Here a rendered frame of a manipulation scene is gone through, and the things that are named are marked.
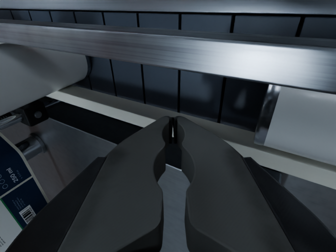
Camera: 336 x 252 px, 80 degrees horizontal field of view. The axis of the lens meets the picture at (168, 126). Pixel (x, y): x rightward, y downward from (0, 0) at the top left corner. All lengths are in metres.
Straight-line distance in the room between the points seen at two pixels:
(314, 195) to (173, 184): 0.15
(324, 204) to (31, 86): 0.30
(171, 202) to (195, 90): 0.16
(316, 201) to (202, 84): 0.18
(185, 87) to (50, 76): 0.12
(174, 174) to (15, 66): 0.18
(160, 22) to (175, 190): 0.19
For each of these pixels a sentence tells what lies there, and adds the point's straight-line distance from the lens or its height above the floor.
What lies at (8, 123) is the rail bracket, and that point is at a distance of 0.34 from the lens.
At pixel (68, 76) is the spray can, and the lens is 0.22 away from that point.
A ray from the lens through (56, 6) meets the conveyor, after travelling 0.26.
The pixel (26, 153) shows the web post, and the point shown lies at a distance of 0.45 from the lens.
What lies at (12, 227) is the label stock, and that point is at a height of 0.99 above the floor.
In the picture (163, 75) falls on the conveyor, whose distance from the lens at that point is 0.18.
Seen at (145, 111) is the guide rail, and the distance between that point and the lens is 0.17.
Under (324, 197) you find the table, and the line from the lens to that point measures 0.27.
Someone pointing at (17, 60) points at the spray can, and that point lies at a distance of 0.20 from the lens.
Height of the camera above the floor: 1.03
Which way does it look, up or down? 46 degrees down
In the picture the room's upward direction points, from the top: 133 degrees counter-clockwise
